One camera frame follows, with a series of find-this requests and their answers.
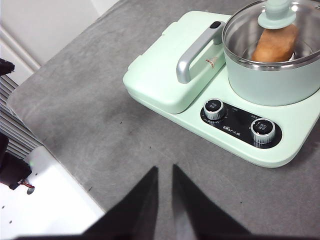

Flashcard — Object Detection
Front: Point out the green pot with handle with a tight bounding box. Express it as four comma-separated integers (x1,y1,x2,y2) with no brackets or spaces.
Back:
222,0,320,106

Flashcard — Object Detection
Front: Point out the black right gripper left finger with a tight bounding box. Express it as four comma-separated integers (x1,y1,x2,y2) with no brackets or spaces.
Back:
79,166,160,240

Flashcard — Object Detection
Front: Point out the glass lid with green knob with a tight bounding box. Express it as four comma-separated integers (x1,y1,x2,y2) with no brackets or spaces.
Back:
223,0,320,67

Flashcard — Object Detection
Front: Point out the brown potato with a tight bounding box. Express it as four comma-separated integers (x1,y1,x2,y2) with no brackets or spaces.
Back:
251,23,300,63

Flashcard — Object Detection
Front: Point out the silver control dial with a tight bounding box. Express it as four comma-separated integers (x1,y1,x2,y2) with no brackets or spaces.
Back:
250,117,277,146
202,98,225,121

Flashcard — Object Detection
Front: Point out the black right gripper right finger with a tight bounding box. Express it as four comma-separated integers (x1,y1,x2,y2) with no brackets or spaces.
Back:
172,164,253,240

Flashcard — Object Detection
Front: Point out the green breakfast machine base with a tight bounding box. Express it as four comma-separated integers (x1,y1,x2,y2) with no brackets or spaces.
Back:
122,11,320,169

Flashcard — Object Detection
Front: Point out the white mounting plate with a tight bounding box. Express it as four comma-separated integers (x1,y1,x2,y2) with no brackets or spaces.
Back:
0,146,106,237

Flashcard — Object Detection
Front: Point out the grey ribbed panel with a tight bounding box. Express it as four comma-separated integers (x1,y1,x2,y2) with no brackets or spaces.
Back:
0,74,43,155

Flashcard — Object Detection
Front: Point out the green griddle cover silver handle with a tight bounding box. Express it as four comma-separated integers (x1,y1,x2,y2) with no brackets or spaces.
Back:
122,10,233,115

